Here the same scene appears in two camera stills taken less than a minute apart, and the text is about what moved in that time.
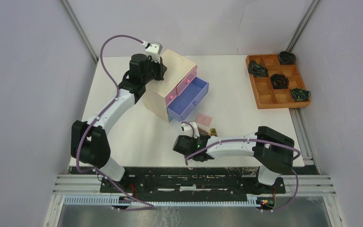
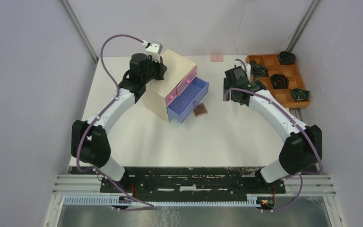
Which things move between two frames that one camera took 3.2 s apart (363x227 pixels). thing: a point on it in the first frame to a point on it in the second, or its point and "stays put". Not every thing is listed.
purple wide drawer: x=188 y=99 stays put
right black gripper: x=189 y=138 to x=227 y=87
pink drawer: x=186 y=81 stays put
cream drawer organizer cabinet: x=177 y=67 stays put
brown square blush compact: x=203 y=132 to x=200 y=110
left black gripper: x=161 y=69 stays put
